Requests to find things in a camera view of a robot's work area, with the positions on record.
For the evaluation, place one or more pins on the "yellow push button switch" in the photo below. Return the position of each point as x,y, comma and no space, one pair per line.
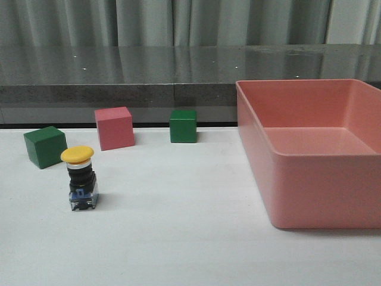
83,185

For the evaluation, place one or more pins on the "green cube right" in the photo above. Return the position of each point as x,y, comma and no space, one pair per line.
183,125

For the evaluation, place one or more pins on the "green cube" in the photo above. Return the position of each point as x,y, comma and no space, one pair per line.
183,125
45,146

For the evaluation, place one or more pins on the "pink cube middle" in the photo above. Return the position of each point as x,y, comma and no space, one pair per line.
115,128

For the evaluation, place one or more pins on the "pink plastic bin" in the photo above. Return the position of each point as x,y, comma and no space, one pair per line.
314,149

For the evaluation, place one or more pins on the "green cube left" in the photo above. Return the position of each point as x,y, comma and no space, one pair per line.
45,146

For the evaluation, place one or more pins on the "grey stone counter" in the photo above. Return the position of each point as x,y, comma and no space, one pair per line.
64,86

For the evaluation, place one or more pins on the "grey curtain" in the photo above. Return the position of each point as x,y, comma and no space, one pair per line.
188,23

